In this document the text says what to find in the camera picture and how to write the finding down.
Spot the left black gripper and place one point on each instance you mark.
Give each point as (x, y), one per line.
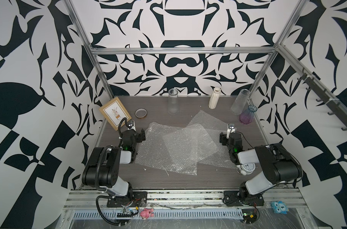
(139, 137)

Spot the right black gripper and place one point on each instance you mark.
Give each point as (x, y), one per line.
(222, 139)

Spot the bubble wrap sheet around vase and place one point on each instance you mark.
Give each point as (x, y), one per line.
(208, 122)

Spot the purple blue glass vase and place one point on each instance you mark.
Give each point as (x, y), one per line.
(247, 116)

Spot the bubble wrap around white vase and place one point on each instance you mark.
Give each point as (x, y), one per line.
(188, 146)

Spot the iridescent bubble wrap bundle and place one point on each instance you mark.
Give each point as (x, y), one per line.
(219, 154)

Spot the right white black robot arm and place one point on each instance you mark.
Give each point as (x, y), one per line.
(277, 164)

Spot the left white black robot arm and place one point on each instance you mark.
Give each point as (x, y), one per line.
(102, 169)

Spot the brown tape roll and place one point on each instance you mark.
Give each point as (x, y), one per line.
(141, 113)

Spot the white alarm clock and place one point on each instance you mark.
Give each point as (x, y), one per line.
(246, 169)

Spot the wooden framed picture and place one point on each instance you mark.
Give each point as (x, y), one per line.
(114, 111)

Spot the right circuit board with led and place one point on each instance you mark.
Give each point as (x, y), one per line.
(250, 217)

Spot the left green circuit board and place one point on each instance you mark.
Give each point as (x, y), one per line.
(127, 213)

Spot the pink pig toy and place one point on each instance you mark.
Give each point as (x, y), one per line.
(147, 213)

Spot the blue owl toy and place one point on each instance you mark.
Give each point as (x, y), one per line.
(279, 207)

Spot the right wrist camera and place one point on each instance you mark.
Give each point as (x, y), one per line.
(231, 128)

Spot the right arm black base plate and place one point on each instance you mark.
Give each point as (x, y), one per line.
(238, 199)

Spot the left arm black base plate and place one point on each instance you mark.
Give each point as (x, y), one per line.
(132, 200)

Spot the white slotted cable duct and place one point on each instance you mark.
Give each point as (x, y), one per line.
(236, 214)

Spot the black hook rail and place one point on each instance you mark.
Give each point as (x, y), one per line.
(325, 97)

